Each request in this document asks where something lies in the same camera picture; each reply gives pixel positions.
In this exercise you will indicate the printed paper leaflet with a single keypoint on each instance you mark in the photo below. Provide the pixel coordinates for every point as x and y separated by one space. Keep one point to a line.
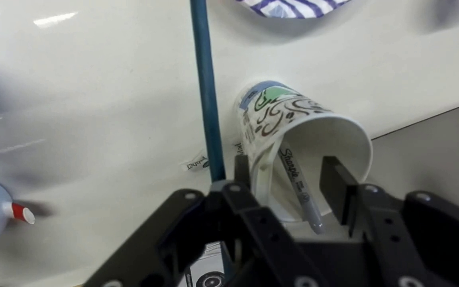
205 268

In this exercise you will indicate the patterned paper coffee cup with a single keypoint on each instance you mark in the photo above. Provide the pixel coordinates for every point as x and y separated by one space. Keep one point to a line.
271 117

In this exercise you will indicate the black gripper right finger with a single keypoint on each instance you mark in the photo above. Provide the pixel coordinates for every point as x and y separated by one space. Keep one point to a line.
430 244

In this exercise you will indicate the blue patterned paper plate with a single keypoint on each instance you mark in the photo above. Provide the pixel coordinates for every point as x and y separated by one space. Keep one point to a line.
293 7

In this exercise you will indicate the grey Sharpie marker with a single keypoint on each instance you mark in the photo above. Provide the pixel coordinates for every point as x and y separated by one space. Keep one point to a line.
298 185

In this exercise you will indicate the small printed label strip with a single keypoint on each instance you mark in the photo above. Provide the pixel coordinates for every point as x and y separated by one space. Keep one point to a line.
197 163

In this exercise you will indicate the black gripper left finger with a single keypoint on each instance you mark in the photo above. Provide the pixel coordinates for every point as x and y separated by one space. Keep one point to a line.
213 249

